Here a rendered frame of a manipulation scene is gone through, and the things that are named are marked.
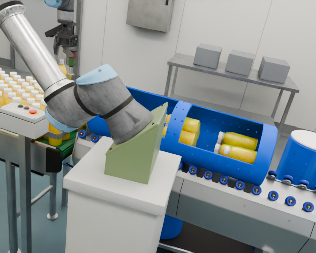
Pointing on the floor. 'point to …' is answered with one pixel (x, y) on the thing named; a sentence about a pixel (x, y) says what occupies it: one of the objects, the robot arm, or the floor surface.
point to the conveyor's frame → (37, 169)
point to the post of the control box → (25, 192)
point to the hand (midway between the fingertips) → (59, 60)
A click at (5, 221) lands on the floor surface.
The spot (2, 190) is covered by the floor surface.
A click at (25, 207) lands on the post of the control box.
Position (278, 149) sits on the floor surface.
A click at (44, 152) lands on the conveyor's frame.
